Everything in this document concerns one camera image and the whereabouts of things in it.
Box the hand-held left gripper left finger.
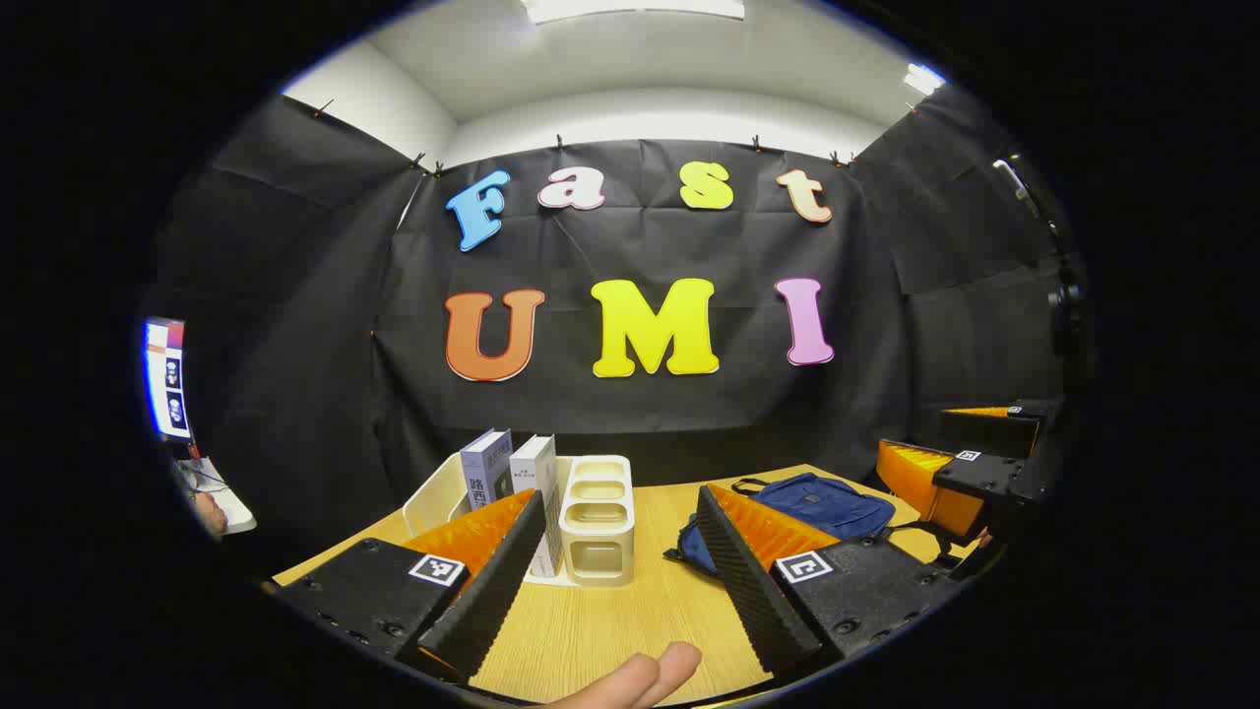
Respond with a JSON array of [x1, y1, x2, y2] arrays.
[[264, 489, 548, 682]]

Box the computer monitor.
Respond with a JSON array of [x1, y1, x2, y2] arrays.
[[143, 317, 193, 441]]

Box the silver metal handle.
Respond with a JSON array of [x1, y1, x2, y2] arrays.
[[992, 158, 1040, 223]]

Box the white plastic bookshelf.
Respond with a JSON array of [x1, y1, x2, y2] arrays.
[[402, 451, 636, 589]]

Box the white cover book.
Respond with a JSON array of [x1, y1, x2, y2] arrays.
[[509, 434, 564, 578]]

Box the blue schoolbag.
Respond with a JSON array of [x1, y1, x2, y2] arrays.
[[664, 473, 976, 577]]

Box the white side desk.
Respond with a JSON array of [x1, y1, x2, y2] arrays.
[[175, 456, 257, 536]]

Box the blue cover book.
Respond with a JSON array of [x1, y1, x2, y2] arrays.
[[460, 428, 515, 513]]

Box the black backdrop cloth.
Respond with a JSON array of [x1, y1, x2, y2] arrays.
[[148, 94, 1084, 552]]

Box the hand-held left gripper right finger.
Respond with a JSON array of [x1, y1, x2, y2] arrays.
[[695, 483, 961, 676]]

